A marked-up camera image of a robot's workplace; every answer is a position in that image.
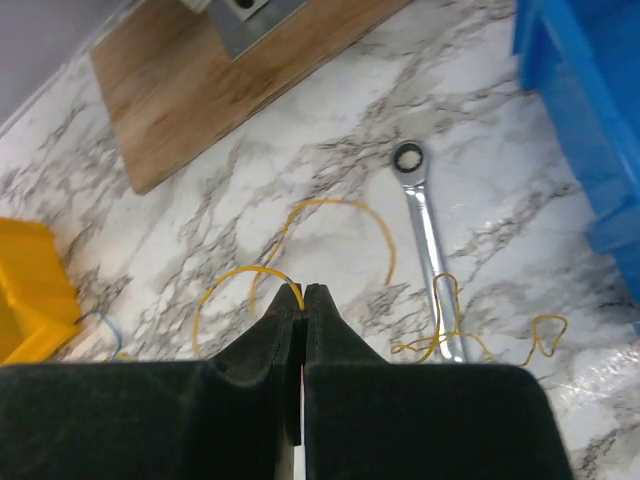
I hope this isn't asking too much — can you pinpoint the blue plastic bin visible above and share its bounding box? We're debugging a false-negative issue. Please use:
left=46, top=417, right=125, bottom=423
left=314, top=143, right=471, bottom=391
left=511, top=0, right=640, bottom=304

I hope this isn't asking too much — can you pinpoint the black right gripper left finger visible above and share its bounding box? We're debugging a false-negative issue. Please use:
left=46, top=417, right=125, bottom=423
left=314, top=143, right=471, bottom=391
left=1, top=286, right=301, bottom=479

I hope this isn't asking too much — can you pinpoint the silver ratchet wrench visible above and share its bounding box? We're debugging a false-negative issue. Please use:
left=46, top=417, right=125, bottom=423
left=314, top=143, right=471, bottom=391
left=391, top=140, right=467, bottom=363

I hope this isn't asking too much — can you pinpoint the yellow cable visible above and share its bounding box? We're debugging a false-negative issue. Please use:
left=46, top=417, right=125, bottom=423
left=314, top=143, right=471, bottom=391
left=192, top=199, right=569, bottom=367

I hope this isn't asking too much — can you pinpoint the brown wooden board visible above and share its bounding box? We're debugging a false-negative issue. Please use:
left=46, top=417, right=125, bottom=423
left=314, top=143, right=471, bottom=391
left=90, top=1, right=406, bottom=195

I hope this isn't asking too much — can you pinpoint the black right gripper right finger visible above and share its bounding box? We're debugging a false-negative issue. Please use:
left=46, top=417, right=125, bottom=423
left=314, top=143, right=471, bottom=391
left=304, top=284, right=573, bottom=479

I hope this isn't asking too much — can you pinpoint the grey metal stand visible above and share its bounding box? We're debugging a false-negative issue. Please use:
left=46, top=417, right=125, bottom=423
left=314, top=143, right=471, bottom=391
left=181, top=0, right=307, bottom=61

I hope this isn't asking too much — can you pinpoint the blue cable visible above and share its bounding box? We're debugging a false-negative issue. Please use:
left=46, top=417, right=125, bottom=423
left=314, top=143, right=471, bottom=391
left=79, top=309, right=124, bottom=362

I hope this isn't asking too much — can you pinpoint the orange plastic bin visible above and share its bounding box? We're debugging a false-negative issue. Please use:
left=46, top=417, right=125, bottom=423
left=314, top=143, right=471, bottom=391
left=1, top=218, right=81, bottom=365

